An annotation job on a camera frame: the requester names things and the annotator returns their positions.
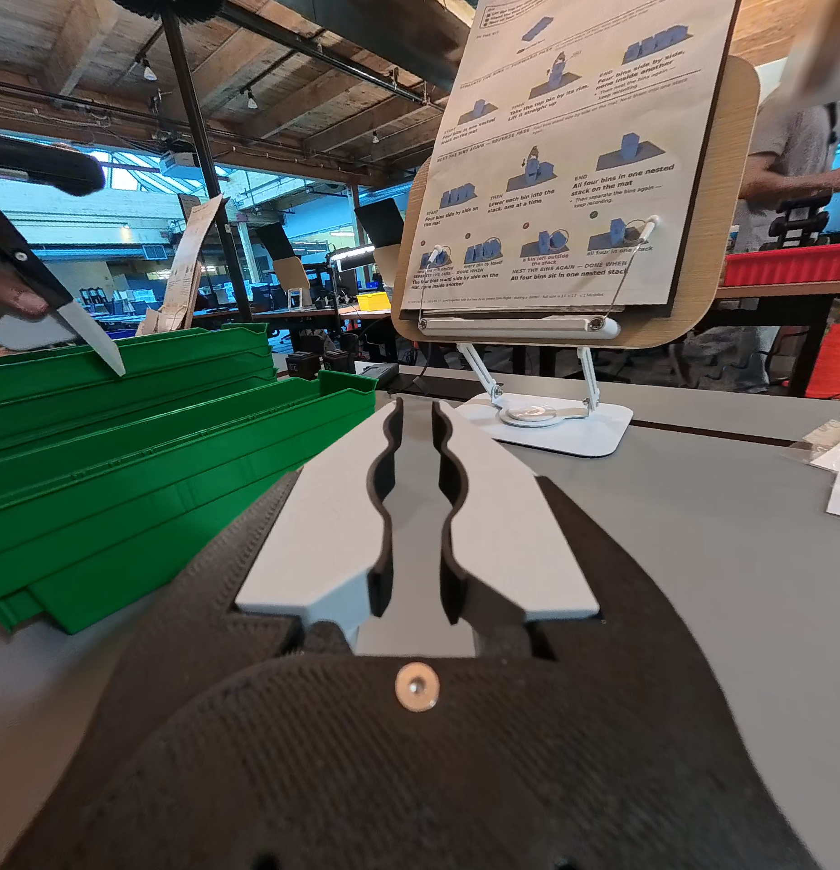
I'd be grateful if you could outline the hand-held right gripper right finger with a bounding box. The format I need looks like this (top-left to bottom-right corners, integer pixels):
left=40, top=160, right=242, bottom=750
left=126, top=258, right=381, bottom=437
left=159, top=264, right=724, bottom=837
left=431, top=400, right=603, bottom=625

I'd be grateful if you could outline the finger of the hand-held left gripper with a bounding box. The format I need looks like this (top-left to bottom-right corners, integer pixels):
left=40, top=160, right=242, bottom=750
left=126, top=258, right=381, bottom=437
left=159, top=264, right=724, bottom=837
left=0, top=299, right=127, bottom=378

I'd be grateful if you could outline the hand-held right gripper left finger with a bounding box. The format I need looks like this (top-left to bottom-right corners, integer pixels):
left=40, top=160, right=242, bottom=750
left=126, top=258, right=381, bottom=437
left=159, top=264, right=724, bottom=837
left=235, top=398, right=406, bottom=652

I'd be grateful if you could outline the person's left hand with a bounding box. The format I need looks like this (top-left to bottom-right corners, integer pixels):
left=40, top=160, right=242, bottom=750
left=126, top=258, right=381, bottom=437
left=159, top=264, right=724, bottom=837
left=0, top=261, right=51, bottom=320

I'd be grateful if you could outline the black pole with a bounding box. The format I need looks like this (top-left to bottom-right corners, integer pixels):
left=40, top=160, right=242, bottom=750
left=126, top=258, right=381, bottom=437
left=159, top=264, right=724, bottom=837
left=160, top=7, right=256, bottom=324

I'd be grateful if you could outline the orange traffic cone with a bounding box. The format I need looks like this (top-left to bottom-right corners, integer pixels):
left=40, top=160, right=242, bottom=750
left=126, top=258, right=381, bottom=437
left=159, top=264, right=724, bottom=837
left=804, top=319, right=840, bottom=401

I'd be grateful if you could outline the printed instruction sheet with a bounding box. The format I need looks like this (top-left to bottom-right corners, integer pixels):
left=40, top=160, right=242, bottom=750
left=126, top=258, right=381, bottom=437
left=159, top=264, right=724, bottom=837
left=401, top=0, right=742, bottom=314

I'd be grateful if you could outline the red plastic bin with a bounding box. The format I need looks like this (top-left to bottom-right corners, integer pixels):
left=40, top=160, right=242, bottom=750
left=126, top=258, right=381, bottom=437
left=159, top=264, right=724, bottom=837
left=722, top=242, right=840, bottom=288

